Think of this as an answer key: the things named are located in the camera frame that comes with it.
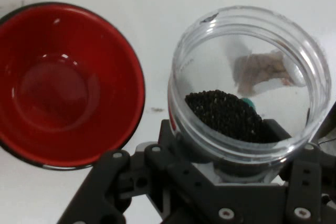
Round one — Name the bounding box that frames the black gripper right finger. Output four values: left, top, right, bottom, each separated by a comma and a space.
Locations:
262, 119, 336, 224

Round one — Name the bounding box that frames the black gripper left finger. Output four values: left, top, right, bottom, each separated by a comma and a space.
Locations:
56, 119, 218, 224

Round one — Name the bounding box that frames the clear jar of black seeds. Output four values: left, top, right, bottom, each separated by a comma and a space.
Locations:
167, 5, 332, 183

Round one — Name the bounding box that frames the small green-capped spice bottle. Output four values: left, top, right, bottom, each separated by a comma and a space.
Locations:
240, 97, 256, 111

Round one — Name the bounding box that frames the red bowl with black rim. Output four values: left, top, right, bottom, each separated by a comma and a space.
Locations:
0, 1, 146, 171

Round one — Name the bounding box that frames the white-lidded brown spice jar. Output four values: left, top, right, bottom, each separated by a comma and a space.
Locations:
232, 49, 307, 96

